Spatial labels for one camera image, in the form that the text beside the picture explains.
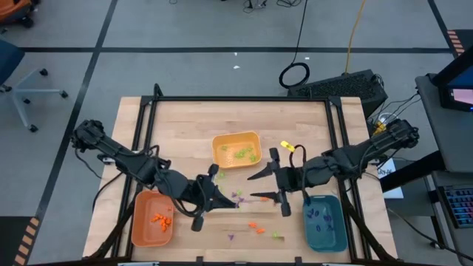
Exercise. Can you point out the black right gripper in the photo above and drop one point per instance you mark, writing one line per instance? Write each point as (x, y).
(306, 173)

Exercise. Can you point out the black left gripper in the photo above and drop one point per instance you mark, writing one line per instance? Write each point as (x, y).
(184, 190)

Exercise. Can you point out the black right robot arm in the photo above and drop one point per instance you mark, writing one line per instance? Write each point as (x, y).
(369, 146)

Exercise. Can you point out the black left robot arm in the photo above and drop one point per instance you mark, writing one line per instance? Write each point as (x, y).
(122, 157)

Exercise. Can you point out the yellow plastic bin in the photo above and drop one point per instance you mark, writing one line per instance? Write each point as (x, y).
(231, 162)

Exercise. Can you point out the teal plastic bin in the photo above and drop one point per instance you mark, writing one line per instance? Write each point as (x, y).
(325, 240)

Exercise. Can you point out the orange plastic bin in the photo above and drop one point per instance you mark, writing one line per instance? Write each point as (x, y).
(148, 236)

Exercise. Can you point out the black computer tower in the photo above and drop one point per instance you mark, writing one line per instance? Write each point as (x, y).
(340, 86)

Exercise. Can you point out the white paper sheet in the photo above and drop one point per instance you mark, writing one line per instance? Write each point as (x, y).
(391, 188)

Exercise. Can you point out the black desk leg beam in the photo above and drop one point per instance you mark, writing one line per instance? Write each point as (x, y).
(410, 171)

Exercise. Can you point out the grey side desk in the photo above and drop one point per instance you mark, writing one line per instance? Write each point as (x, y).
(443, 140)

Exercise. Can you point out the backlit computer keyboard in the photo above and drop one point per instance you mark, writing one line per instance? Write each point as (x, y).
(460, 205)

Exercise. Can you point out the black orange striped floor plate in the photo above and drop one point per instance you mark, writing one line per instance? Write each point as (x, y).
(27, 240)
(456, 40)

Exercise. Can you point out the grey keyboard desk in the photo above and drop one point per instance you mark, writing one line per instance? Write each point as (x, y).
(462, 240)

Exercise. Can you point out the black computer monitor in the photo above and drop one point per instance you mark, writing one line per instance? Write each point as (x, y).
(458, 94)

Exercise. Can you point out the blue office chair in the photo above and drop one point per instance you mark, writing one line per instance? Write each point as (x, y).
(7, 59)

